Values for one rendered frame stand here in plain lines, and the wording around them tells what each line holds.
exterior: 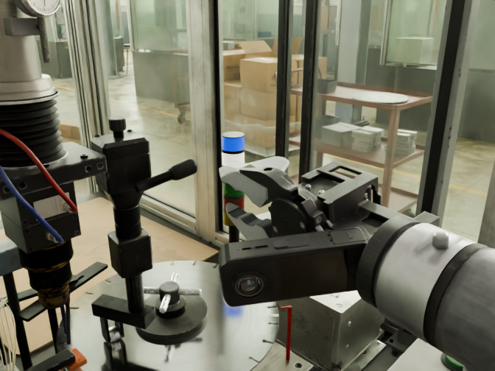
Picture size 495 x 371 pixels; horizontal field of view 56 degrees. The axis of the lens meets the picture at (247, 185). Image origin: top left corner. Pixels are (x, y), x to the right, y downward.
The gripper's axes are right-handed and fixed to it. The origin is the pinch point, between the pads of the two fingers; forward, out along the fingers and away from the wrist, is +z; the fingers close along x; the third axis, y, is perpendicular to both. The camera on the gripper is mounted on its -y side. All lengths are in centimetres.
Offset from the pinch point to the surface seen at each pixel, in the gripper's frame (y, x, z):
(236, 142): 23.6, -10.6, 33.2
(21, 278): -18, -44, 77
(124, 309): -10.2, -18.3, 14.2
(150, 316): -7.8, -19.6, 11.8
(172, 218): 27, -50, 83
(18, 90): -13.8, 13.2, 11.3
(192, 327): -2.5, -25.2, 11.7
